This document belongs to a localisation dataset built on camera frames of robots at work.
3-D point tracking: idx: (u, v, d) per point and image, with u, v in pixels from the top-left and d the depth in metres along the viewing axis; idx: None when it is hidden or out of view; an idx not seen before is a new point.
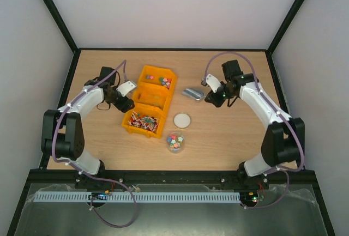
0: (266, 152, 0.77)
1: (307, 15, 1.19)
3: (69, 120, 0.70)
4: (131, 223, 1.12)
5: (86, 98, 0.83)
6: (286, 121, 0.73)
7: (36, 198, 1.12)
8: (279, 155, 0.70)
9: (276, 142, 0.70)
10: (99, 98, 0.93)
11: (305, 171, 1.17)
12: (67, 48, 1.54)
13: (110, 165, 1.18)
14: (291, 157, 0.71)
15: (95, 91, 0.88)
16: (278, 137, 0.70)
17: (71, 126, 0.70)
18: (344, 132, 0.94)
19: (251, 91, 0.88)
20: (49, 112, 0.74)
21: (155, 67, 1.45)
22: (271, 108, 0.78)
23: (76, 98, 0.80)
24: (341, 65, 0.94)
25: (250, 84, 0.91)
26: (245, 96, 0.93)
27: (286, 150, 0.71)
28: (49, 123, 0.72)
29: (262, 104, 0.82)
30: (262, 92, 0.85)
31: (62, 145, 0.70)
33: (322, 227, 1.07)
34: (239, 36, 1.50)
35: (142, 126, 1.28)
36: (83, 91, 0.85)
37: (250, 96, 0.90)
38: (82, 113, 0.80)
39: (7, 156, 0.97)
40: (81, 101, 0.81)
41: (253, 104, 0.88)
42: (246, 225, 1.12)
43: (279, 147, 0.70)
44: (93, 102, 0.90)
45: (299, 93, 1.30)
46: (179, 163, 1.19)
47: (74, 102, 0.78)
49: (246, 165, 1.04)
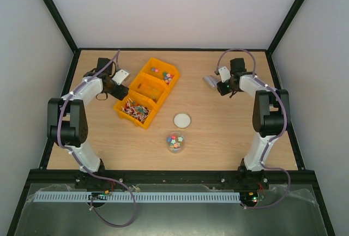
0: (255, 124, 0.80)
1: (307, 16, 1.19)
3: (73, 107, 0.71)
4: (131, 223, 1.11)
5: (87, 86, 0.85)
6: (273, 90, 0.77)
7: (36, 198, 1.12)
8: (266, 121, 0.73)
9: (263, 107, 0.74)
10: (99, 88, 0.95)
11: (305, 171, 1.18)
12: (67, 48, 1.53)
13: (110, 165, 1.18)
14: (277, 126, 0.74)
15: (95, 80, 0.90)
16: (264, 102, 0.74)
17: (76, 112, 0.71)
18: (344, 132, 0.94)
19: (248, 78, 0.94)
20: (53, 100, 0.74)
21: (161, 61, 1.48)
22: (261, 85, 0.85)
23: (78, 86, 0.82)
24: (341, 65, 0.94)
25: (247, 74, 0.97)
26: (243, 85, 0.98)
27: (273, 119, 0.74)
28: (53, 110, 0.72)
29: (254, 85, 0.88)
30: (256, 78, 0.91)
31: (67, 131, 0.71)
33: (322, 227, 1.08)
34: (239, 36, 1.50)
35: (133, 114, 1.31)
36: (83, 81, 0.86)
37: (245, 83, 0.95)
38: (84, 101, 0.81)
39: (7, 156, 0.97)
40: (83, 89, 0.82)
41: (250, 91, 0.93)
42: (246, 225, 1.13)
43: (266, 113, 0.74)
44: (94, 91, 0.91)
45: (299, 94, 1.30)
46: (179, 163, 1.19)
47: (77, 90, 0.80)
49: (246, 160, 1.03)
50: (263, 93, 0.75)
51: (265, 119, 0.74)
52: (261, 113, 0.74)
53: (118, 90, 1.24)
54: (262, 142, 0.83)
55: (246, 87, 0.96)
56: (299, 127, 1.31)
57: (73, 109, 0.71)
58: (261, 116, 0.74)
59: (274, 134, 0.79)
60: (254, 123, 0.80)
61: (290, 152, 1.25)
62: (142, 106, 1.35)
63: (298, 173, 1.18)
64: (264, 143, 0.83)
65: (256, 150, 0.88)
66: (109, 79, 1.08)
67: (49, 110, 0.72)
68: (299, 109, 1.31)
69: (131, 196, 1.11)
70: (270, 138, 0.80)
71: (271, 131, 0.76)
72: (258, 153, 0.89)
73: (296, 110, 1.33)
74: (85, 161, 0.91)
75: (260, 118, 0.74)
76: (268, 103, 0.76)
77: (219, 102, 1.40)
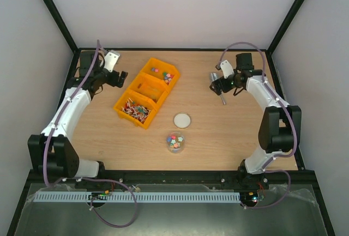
0: (262, 139, 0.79)
1: (307, 16, 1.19)
3: (58, 145, 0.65)
4: (131, 223, 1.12)
5: (70, 111, 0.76)
6: (284, 108, 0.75)
7: (36, 198, 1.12)
8: (274, 139, 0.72)
9: (273, 125, 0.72)
10: (86, 101, 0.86)
11: (305, 171, 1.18)
12: (67, 48, 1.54)
13: (110, 165, 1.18)
14: (285, 145, 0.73)
15: (79, 95, 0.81)
16: (274, 120, 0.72)
17: (62, 150, 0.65)
18: (344, 131, 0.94)
19: (256, 82, 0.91)
20: (34, 135, 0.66)
21: (160, 61, 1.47)
22: (271, 95, 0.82)
23: (60, 113, 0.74)
24: (341, 65, 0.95)
25: (256, 76, 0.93)
26: (251, 88, 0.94)
27: (281, 137, 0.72)
28: (36, 149, 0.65)
29: (264, 92, 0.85)
30: (265, 84, 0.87)
31: (56, 167, 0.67)
33: (323, 227, 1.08)
34: (239, 36, 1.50)
35: (133, 114, 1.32)
36: (66, 101, 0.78)
37: (254, 86, 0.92)
38: (70, 129, 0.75)
39: (8, 156, 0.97)
40: (66, 116, 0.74)
41: (257, 96, 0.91)
42: (246, 225, 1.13)
43: (275, 131, 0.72)
44: (82, 108, 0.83)
45: (299, 94, 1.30)
46: (179, 163, 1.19)
47: (59, 120, 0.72)
49: (246, 163, 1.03)
50: (274, 110, 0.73)
51: (272, 137, 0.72)
52: (270, 130, 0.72)
53: (112, 76, 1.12)
54: (265, 156, 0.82)
55: (253, 90, 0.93)
56: None
57: (59, 149, 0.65)
58: (269, 134, 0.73)
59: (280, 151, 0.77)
60: (262, 138, 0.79)
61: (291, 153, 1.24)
62: (142, 106, 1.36)
63: (299, 173, 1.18)
64: (268, 157, 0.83)
65: (259, 160, 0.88)
66: (97, 76, 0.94)
67: (31, 149, 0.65)
68: None
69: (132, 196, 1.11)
70: (275, 153, 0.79)
71: (278, 148, 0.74)
72: (259, 163, 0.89)
73: None
74: (85, 169, 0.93)
75: (269, 135, 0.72)
76: (277, 121, 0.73)
77: (219, 102, 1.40)
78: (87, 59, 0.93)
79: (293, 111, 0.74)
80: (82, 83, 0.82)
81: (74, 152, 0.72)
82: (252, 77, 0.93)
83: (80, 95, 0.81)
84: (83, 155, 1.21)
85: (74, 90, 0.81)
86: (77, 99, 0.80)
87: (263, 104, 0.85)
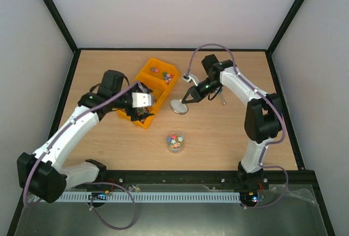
0: (249, 131, 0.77)
1: (308, 14, 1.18)
3: (41, 174, 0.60)
4: (132, 225, 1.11)
5: (70, 133, 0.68)
6: (263, 97, 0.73)
7: (36, 198, 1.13)
8: (261, 129, 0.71)
9: (258, 115, 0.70)
10: (94, 122, 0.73)
11: (305, 171, 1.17)
12: (67, 48, 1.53)
13: (110, 166, 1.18)
14: (272, 130, 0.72)
15: (85, 119, 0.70)
16: (258, 112, 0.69)
17: (44, 181, 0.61)
18: (345, 131, 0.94)
19: (229, 75, 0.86)
20: (25, 155, 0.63)
21: (160, 61, 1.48)
22: (249, 88, 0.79)
23: (58, 134, 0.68)
24: (342, 64, 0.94)
25: (229, 70, 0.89)
26: (225, 82, 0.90)
27: (268, 125, 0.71)
28: (22, 170, 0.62)
29: (240, 85, 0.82)
30: (240, 76, 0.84)
31: (37, 192, 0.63)
33: (322, 227, 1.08)
34: (239, 35, 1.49)
35: None
36: (70, 120, 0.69)
37: (228, 80, 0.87)
38: (65, 151, 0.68)
39: (8, 156, 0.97)
40: (62, 139, 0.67)
41: (233, 89, 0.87)
42: (245, 225, 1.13)
43: (261, 121, 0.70)
44: (86, 129, 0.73)
45: (300, 93, 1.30)
46: (179, 163, 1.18)
47: (52, 144, 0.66)
49: (242, 164, 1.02)
50: (256, 102, 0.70)
51: (261, 127, 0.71)
52: (257, 122, 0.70)
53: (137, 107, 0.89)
54: (259, 147, 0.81)
55: (228, 84, 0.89)
56: (299, 127, 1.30)
57: (42, 178, 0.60)
58: (256, 126, 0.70)
59: (269, 138, 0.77)
60: (248, 130, 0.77)
61: (292, 152, 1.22)
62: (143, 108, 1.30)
63: (299, 173, 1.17)
64: (261, 147, 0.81)
65: (253, 153, 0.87)
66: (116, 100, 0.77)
67: (19, 169, 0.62)
68: (300, 109, 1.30)
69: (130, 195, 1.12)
70: (266, 141, 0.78)
71: (266, 135, 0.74)
72: (256, 157, 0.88)
73: (297, 110, 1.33)
74: (83, 175, 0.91)
75: (256, 126, 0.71)
76: (261, 112, 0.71)
77: (219, 102, 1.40)
78: (110, 78, 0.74)
79: (272, 98, 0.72)
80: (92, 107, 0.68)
81: (62, 176, 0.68)
82: (223, 70, 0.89)
83: (86, 118, 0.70)
84: (82, 156, 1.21)
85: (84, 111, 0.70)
86: (81, 122, 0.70)
87: (241, 98, 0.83)
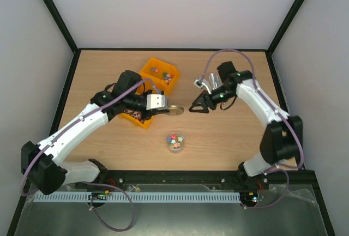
0: (264, 152, 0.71)
1: (307, 14, 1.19)
3: (40, 164, 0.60)
4: (128, 229, 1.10)
5: (76, 130, 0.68)
6: (284, 120, 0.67)
7: (36, 198, 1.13)
8: (278, 152, 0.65)
9: (277, 139, 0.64)
10: (102, 122, 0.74)
11: (305, 171, 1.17)
12: (67, 48, 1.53)
13: (109, 165, 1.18)
14: (290, 155, 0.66)
15: (93, 118, 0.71)
16: (277, 136, 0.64)
17: (42, 173, 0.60)
18: (344, 130, 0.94)
19: (248, 89, 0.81)
20: (30, 143, 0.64)
21: (161, 61, 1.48)
22: (270, 107, 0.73)
23: (64, 129, 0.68)
24: (342, 63, 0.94)
25: (247, 82, 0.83)
26: (241, 95, 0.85)
27: (285, 149, 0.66)
28: (24, 158, 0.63)
29: (260, 102, 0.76)
30: (259, 91, 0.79)
31: (35, 183, 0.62)
33: (323, 227, 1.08)
34: (239, 35, 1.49)
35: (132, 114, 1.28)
36: (78, 118, 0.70)
37: (246, 94, 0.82)
38: (70, 147, 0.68)
39: (8, 156, 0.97)
40: (67, 135, 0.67)
41: (251, 103, 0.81)
42: (246, 225, 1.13)
43: (279, 145, 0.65)
44: (94, 127, 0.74)
45: (300, 93, 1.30)
46: (179, 163, 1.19)
47: (58, 137, 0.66)
49: (246, 167, 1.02)
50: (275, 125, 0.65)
51: (278, 151, 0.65)
52: (275, 145, 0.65)
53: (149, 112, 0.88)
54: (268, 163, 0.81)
55: (245, 98, 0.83)
56: None
57: (41, 170, 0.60)
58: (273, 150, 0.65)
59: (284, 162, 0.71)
60: (263, 152, 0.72)
61: None
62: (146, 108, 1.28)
63: (298, 173, 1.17)
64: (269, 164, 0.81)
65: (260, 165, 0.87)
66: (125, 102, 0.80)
67: (23, 156, 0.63)
68: (300, 109, 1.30)
69: (126, 195, 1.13)
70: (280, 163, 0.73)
71: (283, 159, 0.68)
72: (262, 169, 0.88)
73: (297, 110, 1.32)
74: (82, 173, 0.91)
75: (272, 149, 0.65)
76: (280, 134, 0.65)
77: None
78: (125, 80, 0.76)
79: (294, 121, 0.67)
80: (103, 106, 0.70)
81: (62, 170, 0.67)
82: (241, 82, 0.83)
83: (95, 116, 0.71)
84: (82, 156, 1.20)
85: (92, 109, 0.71)
86: (90, 120, 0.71)
87: (259, 116, 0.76)
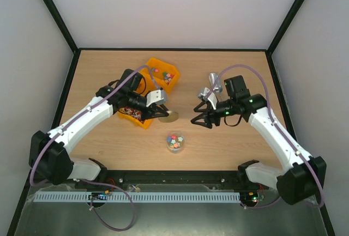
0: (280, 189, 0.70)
1: (307, 14, 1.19)
3: (52, 151, 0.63)
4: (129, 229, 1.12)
5: (84, 120, 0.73)
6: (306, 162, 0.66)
7: (36, 198, 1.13)
8: (300, 195, 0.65)
9: (299, 184, 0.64)
10: (107, 114, 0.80)
11: None
12: (67, 48, 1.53)
13: (110, 166, 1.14)
14: (310, 194, 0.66)
15: (100, 108, 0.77)
16: (301, 180, 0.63)
17: (54, 159, 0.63)
18: (344, 130, 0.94)
19: (264, 121, 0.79)
20: (40, 133, 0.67)
21: (160, 61, 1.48)
22: (289, 145, 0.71)
23: (72, 119, 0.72)
24: (342, 63, 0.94)
25: (262, 111, 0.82)
26: (255, 125, 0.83)
27: (306, 189, 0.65)
28: (35, 146, 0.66)
29: (278, 139, 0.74)
30: (276, 125, 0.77)
31: (45, 171, 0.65)
33: (321, 227, 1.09)
34: (239, 35, 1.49)
35: (133, 114, 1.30)
36: (86, 108, 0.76)
37: (261, 126, 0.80)
38: (78, 135, 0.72)
39: (8, 156, 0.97)
40: (76, 125, 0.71)
41: (266, 136, 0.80)
42: (245, 225, 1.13)
43: (300, 188, 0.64)
44: (100, 119, 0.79)
45: (299, 94, 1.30)
46: (180, 163, 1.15)
47: (67, 126, 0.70)
49: (247, 169, 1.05)
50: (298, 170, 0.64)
51: (299, 193, 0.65)
52: (295, 189, 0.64)
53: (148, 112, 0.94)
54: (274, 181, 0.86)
55: (260, 129, 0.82)
56: (300, 128, 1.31)
57: (53, 157, 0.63)
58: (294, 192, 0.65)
59: None
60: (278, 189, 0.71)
61: None
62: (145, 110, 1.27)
63: None
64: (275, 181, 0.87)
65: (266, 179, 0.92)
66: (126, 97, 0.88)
67: (32, 145, 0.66)
68: (300, 109, 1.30)
69: (127, 195, 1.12)
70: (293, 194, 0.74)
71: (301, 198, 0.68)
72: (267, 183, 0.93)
73: (297, 110, 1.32)
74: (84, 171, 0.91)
75: (293, 192, 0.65)
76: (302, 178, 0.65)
77: None
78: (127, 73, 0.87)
79: (316, 164, 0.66)
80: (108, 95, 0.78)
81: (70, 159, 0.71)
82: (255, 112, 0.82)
83: (102, 107, 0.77)
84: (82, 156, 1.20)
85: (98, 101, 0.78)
86: (97, 111, 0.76)
87: (276, 151, 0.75)
